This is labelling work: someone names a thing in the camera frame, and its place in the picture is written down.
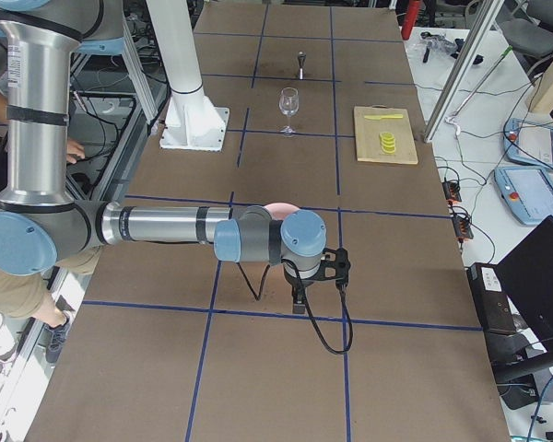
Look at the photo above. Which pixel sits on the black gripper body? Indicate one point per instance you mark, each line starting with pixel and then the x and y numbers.
pixel 300 284

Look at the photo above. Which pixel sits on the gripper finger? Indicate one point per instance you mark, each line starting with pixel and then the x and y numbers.
pixel 298 300

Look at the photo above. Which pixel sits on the steel jigger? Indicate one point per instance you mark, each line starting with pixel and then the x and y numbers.
pixel 301 57

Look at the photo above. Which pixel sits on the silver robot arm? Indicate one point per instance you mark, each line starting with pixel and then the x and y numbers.
pixel 40 224

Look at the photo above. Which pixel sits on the pink ice bowl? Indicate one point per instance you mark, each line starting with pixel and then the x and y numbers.
pixel 280 211

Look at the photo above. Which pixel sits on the clear wine glass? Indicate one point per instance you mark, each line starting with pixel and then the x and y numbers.
pixel 289 103

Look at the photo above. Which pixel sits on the bamboo cutting board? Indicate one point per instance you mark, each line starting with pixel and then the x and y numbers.
pixel 371 135

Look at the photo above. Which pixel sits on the yellow plastic knife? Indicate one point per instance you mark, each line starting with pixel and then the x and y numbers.
pixel 379 117

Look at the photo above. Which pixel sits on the black box device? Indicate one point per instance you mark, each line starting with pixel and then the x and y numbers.
pixel 492 305

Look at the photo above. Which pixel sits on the black monitor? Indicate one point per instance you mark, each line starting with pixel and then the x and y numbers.
pixel 526 276

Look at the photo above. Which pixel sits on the teach pendant near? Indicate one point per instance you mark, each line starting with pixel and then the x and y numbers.
pixel 528 192

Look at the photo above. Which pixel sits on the teach pendant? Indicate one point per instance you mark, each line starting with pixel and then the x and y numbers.
pixel 528 192
pixel 529 143

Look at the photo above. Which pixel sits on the teach pendant far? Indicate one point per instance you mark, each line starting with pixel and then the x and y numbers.
pixel 529 143

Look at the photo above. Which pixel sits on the person in khaki shorts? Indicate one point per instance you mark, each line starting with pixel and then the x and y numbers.
pixel 25 252

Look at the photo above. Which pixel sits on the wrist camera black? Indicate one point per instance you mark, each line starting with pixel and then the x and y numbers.
pixel 334 266

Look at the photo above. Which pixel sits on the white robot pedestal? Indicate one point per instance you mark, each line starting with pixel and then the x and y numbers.
pixel 192 122

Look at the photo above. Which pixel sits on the aluminium frame post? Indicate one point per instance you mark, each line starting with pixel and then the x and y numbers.
pixel 485 17

